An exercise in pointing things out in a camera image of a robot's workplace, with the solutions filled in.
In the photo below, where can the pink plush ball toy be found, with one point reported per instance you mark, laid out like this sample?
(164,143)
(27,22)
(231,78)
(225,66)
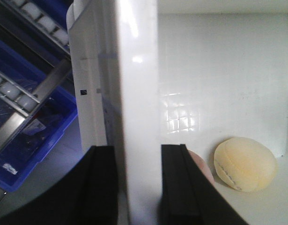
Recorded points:
(201,164)

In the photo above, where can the metal roller shelf rack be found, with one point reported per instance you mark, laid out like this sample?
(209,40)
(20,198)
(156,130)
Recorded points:
(17,33)

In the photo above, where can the yellow plush ball toy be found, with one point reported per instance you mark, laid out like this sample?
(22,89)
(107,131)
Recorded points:
(245,164)

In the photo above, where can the white plastic tote box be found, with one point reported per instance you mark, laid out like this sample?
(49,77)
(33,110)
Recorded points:
(193,72)

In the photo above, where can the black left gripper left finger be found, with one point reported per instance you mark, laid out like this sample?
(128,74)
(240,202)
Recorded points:
(87,195)

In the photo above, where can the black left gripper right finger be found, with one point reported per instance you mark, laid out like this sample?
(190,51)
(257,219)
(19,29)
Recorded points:
(188,197)

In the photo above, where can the blue plastic bin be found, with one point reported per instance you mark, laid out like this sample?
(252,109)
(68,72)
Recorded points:
(34,113)

